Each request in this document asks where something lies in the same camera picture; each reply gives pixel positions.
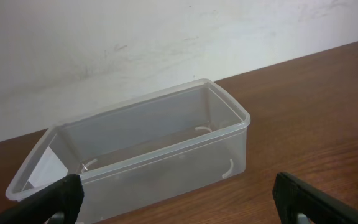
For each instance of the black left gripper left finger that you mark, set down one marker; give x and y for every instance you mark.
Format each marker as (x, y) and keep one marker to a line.
(60, 202)

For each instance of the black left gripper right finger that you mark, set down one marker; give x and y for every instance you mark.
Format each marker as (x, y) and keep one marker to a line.
(299, 202)

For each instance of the clear plastic container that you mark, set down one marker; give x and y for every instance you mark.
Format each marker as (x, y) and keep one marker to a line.
(141, 151)

